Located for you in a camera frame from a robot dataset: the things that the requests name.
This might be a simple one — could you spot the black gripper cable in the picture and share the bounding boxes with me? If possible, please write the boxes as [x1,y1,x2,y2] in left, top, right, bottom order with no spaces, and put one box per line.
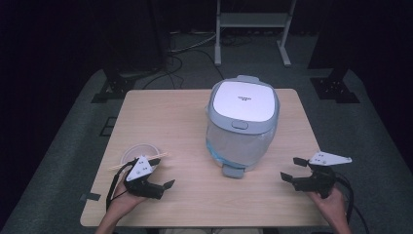
[335,171,370,234]
[105,158,138,213]

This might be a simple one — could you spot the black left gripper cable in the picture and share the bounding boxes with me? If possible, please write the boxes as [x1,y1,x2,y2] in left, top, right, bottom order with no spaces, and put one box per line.
[105,158,138,213]

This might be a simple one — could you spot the grey tape strip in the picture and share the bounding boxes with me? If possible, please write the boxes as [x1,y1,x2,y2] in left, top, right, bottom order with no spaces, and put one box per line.
[79,192,102,203]

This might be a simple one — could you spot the person's left hand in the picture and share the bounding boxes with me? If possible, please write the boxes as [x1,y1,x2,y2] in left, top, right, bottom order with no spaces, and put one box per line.
[108,179,149,217]

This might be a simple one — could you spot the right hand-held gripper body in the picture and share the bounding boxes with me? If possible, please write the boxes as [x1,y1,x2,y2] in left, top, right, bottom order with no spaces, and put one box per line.
[291,150,353,200]

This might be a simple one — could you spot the person's right hand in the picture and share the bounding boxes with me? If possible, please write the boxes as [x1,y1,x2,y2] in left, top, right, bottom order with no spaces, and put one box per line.
[308,187,348,225]

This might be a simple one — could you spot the blue translucent trash bag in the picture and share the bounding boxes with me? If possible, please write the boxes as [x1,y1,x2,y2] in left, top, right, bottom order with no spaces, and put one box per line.
[206,122,277,170]

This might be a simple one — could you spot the white metal stand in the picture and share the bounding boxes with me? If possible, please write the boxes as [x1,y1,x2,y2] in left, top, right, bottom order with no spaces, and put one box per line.
[213,0,298,68]

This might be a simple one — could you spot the black floor cables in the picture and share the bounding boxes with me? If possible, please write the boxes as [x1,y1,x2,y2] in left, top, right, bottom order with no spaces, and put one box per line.
[141,30,226,91]

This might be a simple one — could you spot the clear plastic cup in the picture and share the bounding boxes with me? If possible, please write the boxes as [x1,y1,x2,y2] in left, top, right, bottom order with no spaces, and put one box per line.
[120,143,161,171]

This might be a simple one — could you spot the black stand base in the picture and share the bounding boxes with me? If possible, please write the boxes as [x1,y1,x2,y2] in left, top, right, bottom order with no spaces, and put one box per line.
[309,67,361,104]
[91,68,138,104]

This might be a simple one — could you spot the black floor outlet frame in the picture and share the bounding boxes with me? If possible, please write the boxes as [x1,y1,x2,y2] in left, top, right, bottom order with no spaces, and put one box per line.
[98,116,118,137]

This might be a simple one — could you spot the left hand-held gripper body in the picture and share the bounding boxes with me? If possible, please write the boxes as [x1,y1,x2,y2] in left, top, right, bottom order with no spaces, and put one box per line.
[123,155,166,200]

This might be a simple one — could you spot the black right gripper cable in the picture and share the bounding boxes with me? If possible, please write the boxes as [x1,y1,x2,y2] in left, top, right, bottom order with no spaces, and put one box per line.
[335,171,370,234]

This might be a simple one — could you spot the wooden disposable chopsticks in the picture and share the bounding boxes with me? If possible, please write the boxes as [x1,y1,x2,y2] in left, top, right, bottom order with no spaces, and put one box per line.
[108,151,170,172]

